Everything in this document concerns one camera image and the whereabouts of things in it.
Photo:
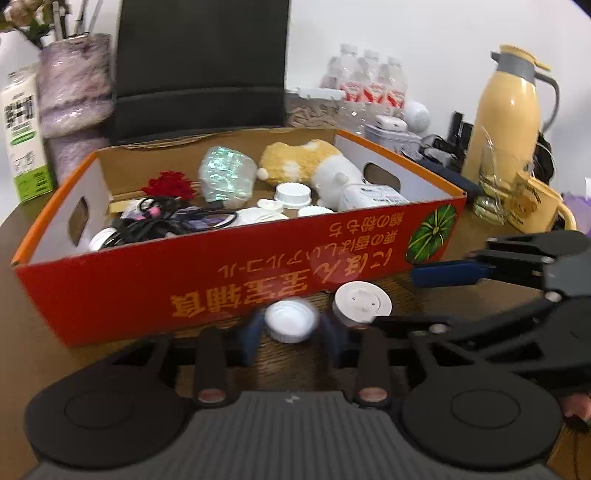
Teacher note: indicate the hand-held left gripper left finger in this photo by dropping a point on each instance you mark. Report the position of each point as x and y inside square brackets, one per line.
[251, 337]

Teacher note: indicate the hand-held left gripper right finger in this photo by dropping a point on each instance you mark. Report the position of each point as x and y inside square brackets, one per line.
[333, 341]

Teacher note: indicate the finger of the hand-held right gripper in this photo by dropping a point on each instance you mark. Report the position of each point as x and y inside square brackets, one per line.
[461, 332]
[443, 273]

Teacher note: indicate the white tissue packet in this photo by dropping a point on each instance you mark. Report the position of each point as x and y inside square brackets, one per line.
[369, 198]

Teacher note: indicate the white lid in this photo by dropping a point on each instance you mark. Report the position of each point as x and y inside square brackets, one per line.
[269, 205]
[261, 217]

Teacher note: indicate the red cardboard box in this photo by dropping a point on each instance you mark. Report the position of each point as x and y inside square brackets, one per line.
[138, 286]

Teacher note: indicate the red rose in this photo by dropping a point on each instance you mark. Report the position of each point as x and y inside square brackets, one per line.
[168, 186]

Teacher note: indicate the yellow white plush toy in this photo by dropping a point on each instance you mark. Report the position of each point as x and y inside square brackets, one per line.
[300, 161]

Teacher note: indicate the wooden desktop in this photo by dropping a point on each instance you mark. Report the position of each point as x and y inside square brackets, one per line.
[23, 332]

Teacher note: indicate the person's right hand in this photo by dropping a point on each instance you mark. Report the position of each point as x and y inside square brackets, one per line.
[579, 408]

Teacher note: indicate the clear glass cup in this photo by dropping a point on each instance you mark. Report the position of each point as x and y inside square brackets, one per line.
[494, 194]

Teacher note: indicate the yellow mug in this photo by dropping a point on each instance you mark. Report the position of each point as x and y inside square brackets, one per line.
[538, 203]

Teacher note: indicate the black adapter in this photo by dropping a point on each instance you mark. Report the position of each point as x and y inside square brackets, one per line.
[445, 143]

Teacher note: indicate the purple plastic bag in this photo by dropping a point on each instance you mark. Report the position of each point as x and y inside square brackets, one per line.
[577, 205]

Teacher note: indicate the white earbud case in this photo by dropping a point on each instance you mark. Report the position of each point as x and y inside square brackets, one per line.
[391, 122]

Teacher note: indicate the yellow thermos jug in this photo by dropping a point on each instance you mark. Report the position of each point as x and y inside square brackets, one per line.
[505, 110]

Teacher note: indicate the clear water bottle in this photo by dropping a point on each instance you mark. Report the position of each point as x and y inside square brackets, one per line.
[395, 85]
[339, 74]
[367, 78]

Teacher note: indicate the patterned beige box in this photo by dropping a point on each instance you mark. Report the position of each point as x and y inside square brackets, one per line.
[318, 110]

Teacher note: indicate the black paper bag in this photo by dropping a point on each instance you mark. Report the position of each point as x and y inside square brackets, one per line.
[198, 69]

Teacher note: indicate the green white milk carton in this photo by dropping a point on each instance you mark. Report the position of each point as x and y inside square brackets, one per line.
[25, 138]

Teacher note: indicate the purple marbled vase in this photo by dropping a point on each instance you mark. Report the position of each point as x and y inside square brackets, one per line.
[74, 92]

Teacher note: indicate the dried pink rose bouquet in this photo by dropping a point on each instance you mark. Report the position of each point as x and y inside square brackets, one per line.
[41, 18]

